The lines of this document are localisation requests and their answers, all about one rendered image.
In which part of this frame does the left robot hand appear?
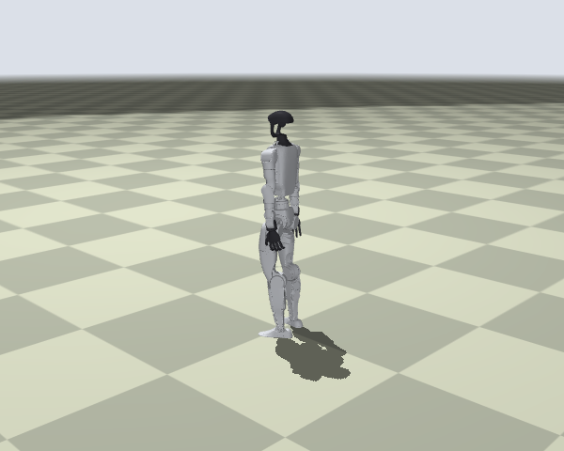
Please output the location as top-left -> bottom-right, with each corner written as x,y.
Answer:
265,220 -> 285,252

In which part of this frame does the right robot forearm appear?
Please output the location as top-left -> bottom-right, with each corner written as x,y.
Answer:
290,180 -> 300,213

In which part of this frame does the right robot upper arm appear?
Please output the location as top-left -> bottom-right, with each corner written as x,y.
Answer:
295,145 -> 301,184

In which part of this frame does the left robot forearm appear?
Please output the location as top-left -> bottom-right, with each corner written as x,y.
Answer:
261,185 -> 276,228

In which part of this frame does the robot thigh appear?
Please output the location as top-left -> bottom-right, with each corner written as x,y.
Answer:
258,217 -> 287,286
278,215 -> 299,280

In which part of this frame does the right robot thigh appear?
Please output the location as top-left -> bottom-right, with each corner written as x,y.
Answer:
278,215 -> 299,280

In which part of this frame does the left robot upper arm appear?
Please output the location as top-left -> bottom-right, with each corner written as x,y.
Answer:
260,148 -> 277,192

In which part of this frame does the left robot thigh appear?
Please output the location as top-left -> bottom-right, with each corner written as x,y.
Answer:
258,217 -> 287,286

